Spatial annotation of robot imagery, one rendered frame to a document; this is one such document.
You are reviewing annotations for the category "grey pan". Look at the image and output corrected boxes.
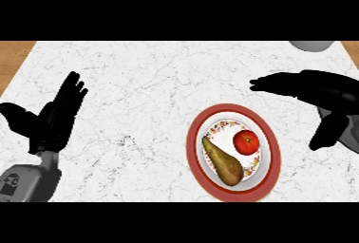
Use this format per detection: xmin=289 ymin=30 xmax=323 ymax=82
xmin=289 ymin=41 xmax=337 ymax=53

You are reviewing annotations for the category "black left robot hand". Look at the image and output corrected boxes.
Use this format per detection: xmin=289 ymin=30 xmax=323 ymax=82
xmin=0 ymin=70 xmax=91 ymax=156

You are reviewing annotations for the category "brown-green pear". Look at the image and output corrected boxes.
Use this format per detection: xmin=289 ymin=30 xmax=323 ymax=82
xmin=202 ymin=136 xmax=246 ymax=187

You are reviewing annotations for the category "red-rimmed white plate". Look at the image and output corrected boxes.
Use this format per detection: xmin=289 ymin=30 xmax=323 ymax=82
xmin=185 ymin=103 xmax=284 ymax=203

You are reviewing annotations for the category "red tomato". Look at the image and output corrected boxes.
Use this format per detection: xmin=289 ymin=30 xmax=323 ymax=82
xmin=233 ymin=129 xmax=262 ymax=156

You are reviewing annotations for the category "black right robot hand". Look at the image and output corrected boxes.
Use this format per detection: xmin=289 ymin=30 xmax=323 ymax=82
xmin=249 ymin=69 xmax=359 ymax=152

